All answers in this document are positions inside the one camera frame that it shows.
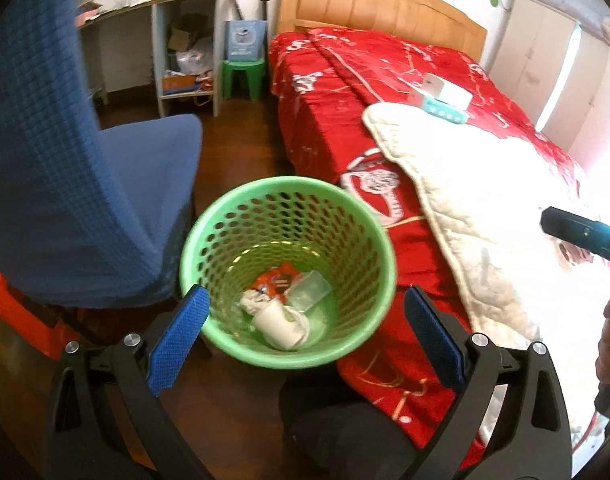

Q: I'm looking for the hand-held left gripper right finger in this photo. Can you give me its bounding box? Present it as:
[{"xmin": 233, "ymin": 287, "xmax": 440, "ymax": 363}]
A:
[{"xmin": 404, "ymin": 285, "xmax": 572, "ymax": 480}]

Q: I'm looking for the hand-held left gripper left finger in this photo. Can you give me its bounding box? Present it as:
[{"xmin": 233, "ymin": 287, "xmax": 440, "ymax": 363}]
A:
[{"xmin": 45, "ymin": 284, "xmax": 212, "ymax": 480}]

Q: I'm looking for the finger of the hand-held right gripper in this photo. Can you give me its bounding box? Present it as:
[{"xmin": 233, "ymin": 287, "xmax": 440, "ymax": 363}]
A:
[{"xmin": 540, "ymin": 206, "xmax": 610, "ymax": 263}]

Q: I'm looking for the white paper cup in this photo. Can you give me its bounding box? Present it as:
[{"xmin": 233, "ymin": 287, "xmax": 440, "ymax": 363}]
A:
[{"xmin": 252, "ymin": 297, "xmax": 311, "ymax": 351}]

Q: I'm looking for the orange snack packet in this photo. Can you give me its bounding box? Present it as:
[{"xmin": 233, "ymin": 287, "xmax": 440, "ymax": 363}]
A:
[{"xmin": 250, "ymin": 262, "xmax": 298, "ymax": 301}]

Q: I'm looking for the clear plastic container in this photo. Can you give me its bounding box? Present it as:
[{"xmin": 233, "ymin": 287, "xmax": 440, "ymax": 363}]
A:
[{"xmin": 285, "ymin": 271, "xmax": 331, "ymax": 313}]

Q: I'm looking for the green plastic basket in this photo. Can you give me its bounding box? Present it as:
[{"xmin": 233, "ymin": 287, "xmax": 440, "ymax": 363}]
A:
[{"xmin": 179, "ymin": 176, "xmax": 397, "ymax": 370}]

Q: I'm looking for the white quilted mat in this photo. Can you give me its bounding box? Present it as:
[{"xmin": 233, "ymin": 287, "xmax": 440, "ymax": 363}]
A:
[{"xmin": 362, "ymin": 102, "xmax": 610, "ymax": 351}]

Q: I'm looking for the white wardrobe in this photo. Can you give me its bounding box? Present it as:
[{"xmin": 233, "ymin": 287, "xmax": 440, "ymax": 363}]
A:
[{"xmin": 488, "ymin": 0, "xmax": 610, "ymax": 161}]

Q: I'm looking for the teal tissue pack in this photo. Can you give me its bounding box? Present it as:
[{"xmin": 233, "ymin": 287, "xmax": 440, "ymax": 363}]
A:
[{"xmin": 421, "ymin": 97, "xmax": 470, "ymax": 126}]

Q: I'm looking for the white tissue pack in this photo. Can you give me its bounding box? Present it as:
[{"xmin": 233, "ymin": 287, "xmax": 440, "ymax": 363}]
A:
[{"xmin": 422, "ymin": 72, "xmax": 473, "ymax": 106}]

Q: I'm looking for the blue office chair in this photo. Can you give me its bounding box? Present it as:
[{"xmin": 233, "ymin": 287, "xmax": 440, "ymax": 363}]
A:
[{"xmin": 0, "ymin": 0, "xmax": 203, "ymax": 311}]

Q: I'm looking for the red printed bedspread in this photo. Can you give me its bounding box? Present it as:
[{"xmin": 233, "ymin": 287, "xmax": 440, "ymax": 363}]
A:
[{"xmin": 267, "ymin": 27, "xmax": 601, "ymax": 466}]

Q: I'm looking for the green plastic stool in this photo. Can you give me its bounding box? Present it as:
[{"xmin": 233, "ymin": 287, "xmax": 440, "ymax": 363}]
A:
[{"xmin": 221, "ymin": 58, "xmax": 266, "ymax": 102}]

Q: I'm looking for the clear plastic bag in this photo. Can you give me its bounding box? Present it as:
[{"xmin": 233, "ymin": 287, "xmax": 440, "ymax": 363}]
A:
[{"xmin": 177, "ymin": 50, "xmax": 213, "ymax": 76}]

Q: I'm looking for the white desk shelf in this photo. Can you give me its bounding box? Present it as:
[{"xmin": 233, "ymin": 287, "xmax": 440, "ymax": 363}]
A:
[{"xmin": 75, "ymin": 0, "xmax": 226, "ymax": 118}]

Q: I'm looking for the light blue gift bag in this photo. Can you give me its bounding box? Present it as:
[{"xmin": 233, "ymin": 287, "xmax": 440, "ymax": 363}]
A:
[{"xmin": 225, "ymin": 20, "xmax": 268, "ymax": 63}]

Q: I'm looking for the brown cardboard box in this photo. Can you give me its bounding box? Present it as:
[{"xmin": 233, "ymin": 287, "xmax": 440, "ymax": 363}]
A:
[{"xmin": 167, "ymin": 15, "xmax": 211, "ymax": 51}]

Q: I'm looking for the wooden headboard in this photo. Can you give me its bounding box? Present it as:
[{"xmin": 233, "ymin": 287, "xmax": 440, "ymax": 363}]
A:
[{"xmin": 277, "ymin": 0, "xmax": 488, "ymax": 68}]

